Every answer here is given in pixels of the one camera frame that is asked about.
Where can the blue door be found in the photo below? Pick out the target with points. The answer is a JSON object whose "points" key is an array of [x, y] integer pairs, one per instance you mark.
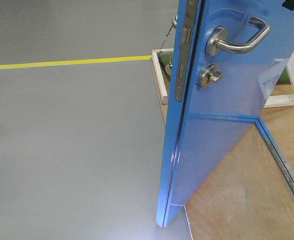
{"points": [[251, 41]]}

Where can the white edge batten left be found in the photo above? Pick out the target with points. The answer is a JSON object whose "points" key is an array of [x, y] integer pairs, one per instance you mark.
{"points": [[160, 78]]}

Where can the keys in lock cylinder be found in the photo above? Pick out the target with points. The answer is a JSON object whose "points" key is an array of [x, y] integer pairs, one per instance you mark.
{"points": [[168, 68]]}

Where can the yellow floor tape line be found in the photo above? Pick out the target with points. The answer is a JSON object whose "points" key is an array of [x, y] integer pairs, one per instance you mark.
{"points": [[75, 62]]}

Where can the green sandbag left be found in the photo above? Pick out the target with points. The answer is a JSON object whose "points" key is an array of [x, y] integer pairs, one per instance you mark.
{"points": [[166, 61]]}

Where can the steel thumb turn lock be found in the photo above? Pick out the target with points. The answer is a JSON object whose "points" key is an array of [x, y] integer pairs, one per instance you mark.
{"points": [[210, 74]]}

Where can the steel lock faceplate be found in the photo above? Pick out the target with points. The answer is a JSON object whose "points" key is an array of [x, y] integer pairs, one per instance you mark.
{"points": [[188, 18]]}

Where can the plywood base platform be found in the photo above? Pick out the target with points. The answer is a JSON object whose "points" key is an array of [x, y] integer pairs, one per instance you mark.
{"points": [[246, 197]]}

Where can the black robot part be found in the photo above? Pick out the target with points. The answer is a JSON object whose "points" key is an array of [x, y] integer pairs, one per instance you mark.
{"points": [[289, 4]]}

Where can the steel door handle outer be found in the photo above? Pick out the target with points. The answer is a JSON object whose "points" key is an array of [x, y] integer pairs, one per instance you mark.
{"points": [[174, 21]]}

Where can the blue door frame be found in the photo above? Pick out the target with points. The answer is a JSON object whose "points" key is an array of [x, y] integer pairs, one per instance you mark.
{"points": [[279, 157]]}

